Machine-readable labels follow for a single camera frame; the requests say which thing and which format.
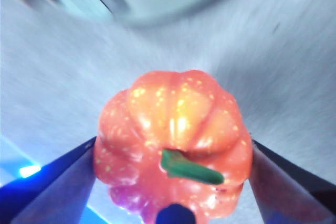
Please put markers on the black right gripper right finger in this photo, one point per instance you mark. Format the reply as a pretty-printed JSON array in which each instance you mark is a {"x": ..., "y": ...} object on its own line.
[{"x": 294, "y": 190}]

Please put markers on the orange toy pumpkin green stem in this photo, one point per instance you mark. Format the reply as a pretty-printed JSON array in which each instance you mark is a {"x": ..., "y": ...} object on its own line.
[{"x": 170, "y": 129}]

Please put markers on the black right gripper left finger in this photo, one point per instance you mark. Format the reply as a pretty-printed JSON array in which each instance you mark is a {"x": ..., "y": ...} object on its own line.
[{"x": 47, "y": 192}]

